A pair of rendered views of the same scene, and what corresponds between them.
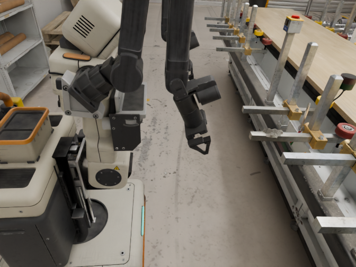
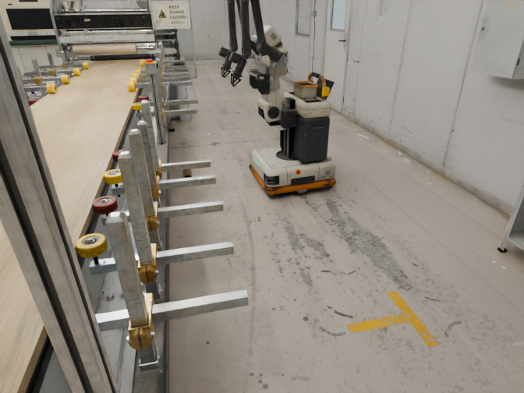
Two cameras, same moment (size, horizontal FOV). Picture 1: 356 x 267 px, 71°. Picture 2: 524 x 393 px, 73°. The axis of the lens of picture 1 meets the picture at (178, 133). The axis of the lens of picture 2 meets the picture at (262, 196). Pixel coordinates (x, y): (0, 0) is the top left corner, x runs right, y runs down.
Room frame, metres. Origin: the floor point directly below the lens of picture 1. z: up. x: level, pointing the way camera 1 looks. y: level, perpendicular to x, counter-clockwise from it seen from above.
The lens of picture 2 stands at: (3.83, -0.30, 1.50)
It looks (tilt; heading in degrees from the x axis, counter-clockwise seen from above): 28 degrees down; 170
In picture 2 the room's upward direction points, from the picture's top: 1 degrees counter-clockwise
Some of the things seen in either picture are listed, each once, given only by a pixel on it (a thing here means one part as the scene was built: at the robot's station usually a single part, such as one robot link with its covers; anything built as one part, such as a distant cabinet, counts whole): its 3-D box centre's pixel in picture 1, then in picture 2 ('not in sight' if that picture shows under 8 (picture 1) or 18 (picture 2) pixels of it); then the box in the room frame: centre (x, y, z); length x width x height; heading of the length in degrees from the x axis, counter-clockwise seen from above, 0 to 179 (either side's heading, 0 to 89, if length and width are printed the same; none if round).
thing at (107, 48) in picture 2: not in sight; (121, 48); (-1.63, -1.30, 1.05); 1.43 x 0.12 x 0.12; 93
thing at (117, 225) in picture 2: (227, 11); (136, 304); (3.18, -0.49, 0.90); 0.04 x 0.04 x 0.48; 3
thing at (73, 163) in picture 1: (105, 157); (276, 116); (0.86, 0.34, 0.68); 0.28 x 0.27 x 0.25; 7
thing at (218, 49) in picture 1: (241, 50); (166, 168); (2.14, -0.49, 0.81); 0.43 x 0.03 x 0.04; 93
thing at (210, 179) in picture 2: (236, 38); (165, 185); (2.39, -0.48, 0.83); 0.43 x 0.03 x 0.04; 93
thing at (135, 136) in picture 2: (237, 19); (146, 196); (2.69, -0.51, 0.92); 0.04 x 0.04 x 0.48; 3
